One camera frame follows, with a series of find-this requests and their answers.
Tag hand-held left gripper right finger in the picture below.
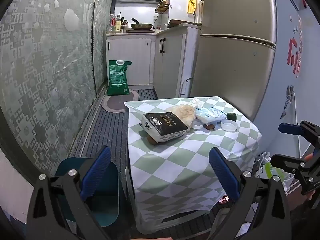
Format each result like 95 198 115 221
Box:
207 147 292 240

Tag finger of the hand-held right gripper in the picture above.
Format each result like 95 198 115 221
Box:
271 153 310 175
278 120 320 150

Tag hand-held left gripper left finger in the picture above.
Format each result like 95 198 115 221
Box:
26 146 112 240

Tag teal plastic bin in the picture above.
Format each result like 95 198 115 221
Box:
54 157 119 227

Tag white round container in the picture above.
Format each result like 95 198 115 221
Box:
221 119 237 132

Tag white blue wipes packet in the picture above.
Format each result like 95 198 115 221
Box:
195 107 227 125

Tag clear bag of flatbread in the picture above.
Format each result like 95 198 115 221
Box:
165 104 197 130

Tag black snack bag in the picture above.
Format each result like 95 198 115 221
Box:
140 112 188 143

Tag green white plastic bag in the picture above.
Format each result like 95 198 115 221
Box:
253 152 296 196

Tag grey striped floor mat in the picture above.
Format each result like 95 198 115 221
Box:
70 89 160 173

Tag green white checkered tablecloth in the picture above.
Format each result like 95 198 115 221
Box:
124 96 262 233

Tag oval grey floor mat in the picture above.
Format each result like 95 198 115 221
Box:
101 89 139 113

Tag beige refrigerator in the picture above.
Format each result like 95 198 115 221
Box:
191 0 278 123

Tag green rice bag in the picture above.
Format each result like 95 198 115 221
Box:
107 60 133 96

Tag patterned glass sliding door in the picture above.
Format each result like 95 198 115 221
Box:
0 0 116 187

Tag white kitchen cabinet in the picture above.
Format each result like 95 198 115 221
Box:
105 31 157 86

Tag black induction cooker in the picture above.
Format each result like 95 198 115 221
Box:
125 29 156 34

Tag clear bottle with red label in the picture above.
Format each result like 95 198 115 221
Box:
108 14 117 33

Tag wooden cutting board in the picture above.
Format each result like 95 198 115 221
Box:
167 19 202 29

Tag frying pan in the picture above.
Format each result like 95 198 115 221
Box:
131 18 154 30

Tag red wall decoration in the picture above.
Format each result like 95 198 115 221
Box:
287 37 304 78

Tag beige cabinet with black handles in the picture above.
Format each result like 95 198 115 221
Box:
153 23 202 98

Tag wall spice rack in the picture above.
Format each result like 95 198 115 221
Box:
154 0 171 14

